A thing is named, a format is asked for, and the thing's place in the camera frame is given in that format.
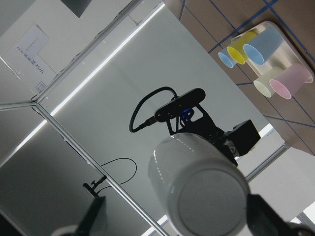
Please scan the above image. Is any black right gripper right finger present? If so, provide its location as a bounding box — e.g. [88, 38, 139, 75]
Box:
[246, 194, 290, 236]

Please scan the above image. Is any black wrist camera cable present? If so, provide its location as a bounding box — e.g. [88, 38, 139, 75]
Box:
[128, 87, 178, 134]

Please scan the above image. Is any light blue plastic cup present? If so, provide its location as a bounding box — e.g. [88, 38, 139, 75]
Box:
[218, 47, 237, 68]

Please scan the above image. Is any cream plastic tray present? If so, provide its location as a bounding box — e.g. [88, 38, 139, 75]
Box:
[231, 21, 315, 84]

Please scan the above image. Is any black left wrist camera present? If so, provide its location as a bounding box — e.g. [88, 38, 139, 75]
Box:
[154, 88, 206, 122]

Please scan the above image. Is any pink plastic cup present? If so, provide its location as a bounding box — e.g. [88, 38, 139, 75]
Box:
[269, 63, 309, 99]

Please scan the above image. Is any pale green plastic cup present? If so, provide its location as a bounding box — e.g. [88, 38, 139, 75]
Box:
[253, 66, 283, 98]

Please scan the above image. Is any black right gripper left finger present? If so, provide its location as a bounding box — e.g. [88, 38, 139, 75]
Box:
[76, 196, 108, 236]

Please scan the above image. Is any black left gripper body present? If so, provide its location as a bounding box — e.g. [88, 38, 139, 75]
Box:
[167, 105, 261, 166]

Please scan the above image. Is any yellow plastic cup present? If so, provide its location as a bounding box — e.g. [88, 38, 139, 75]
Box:
[227, 31, 257, 64]

